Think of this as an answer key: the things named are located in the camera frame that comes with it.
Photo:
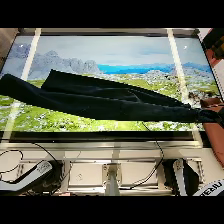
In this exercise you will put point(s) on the blue jeans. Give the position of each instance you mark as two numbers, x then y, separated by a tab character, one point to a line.
100	100

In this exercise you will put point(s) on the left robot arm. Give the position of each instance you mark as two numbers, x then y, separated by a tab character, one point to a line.
30	176

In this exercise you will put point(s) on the silver frame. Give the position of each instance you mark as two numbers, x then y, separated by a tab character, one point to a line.
113	173

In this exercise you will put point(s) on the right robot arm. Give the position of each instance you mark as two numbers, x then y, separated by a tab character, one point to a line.
186	176

